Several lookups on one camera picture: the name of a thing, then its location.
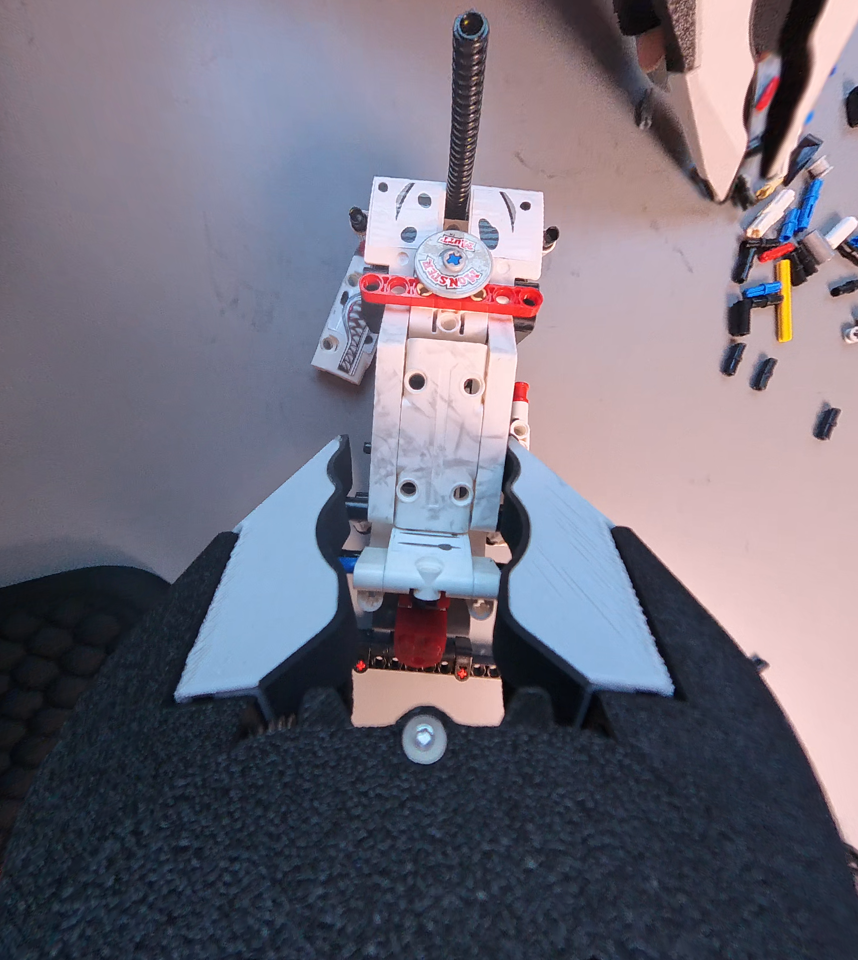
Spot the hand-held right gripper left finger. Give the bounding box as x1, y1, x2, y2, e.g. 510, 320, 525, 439
174, 435, 360, 711

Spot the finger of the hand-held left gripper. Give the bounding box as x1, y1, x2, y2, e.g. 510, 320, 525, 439
759, 0, 858, 183
669, 0, 796, 204

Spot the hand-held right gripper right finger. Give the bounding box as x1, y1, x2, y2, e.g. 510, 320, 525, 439
492, 438, 677, 725

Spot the white black toy truck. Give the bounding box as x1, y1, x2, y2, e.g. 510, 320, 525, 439
311, 9, 561, 680

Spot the pile of small toy pieces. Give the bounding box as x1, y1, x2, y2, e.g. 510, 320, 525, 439
720, 45, 858, 346

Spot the black chair armrest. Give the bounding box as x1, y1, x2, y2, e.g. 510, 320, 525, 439
0, 566, 169, 886

